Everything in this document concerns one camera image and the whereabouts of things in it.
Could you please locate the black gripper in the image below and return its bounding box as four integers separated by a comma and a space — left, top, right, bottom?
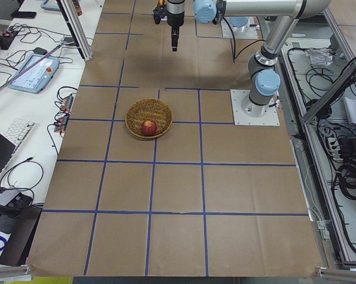
166, 2, 185, 52

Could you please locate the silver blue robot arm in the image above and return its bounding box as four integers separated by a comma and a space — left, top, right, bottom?
193, 0, 330, 118

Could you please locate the round wicker basket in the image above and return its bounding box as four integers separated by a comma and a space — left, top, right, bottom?
125, 98, 173, 140

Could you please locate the dark red apple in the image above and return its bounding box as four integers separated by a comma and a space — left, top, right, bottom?
141, 119, 158, 136

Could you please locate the blue teach pendant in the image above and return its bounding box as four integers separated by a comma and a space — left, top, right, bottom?
9, 56, 60, 93

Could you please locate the crumpled paper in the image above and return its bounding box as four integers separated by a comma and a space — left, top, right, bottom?
305, 49, 333, 66

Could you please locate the black smartphone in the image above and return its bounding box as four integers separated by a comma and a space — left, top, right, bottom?
11, 11, 37, 19

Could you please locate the brown paper table cover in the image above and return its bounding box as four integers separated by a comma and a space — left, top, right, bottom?
28, 1, 322, 277

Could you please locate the white keyboard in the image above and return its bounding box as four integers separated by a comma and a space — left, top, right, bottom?
4, 118, 35, 148

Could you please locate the white power strip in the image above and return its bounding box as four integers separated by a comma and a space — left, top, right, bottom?
322, 127, 342, 162

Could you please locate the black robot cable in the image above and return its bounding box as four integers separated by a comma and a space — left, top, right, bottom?
222, 16, 267, 59

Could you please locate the aluminium frame post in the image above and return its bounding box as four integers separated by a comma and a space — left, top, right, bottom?
56, 0, 93, 61

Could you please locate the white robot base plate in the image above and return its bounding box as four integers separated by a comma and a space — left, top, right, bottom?
230, 89, 280, 127

